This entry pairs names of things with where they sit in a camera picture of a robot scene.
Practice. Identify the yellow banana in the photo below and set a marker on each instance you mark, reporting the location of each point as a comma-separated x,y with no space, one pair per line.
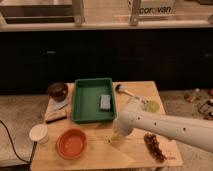
112,138

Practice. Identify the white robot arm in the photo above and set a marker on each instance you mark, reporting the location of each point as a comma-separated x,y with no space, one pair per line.
194,132

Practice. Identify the dark brown bowl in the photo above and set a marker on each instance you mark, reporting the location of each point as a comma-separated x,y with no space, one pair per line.
58,91

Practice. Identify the red bowl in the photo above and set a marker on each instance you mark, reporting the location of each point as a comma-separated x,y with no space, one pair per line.
71,144

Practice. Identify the dish brush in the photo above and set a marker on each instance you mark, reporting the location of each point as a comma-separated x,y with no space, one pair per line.
121,89

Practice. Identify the blue grey sponge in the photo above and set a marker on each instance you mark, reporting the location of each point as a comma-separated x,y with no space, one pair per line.
105,102

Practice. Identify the green plastic tray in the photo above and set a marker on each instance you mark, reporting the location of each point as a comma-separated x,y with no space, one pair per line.
86,101

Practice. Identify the green plastic cup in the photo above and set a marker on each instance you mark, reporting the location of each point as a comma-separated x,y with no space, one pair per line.
152,106

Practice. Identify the white cloth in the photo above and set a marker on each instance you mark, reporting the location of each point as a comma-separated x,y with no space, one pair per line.
55,106

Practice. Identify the wooden block eraser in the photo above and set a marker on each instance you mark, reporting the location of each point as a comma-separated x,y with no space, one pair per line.
55,116

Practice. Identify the brown grape bunch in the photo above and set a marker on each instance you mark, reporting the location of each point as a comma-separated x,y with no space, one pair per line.
153,146

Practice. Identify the white paper cup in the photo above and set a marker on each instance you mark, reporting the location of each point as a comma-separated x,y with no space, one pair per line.
39,133

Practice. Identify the caravan cardboard box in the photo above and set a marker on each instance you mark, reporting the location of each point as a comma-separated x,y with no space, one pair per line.
155,7

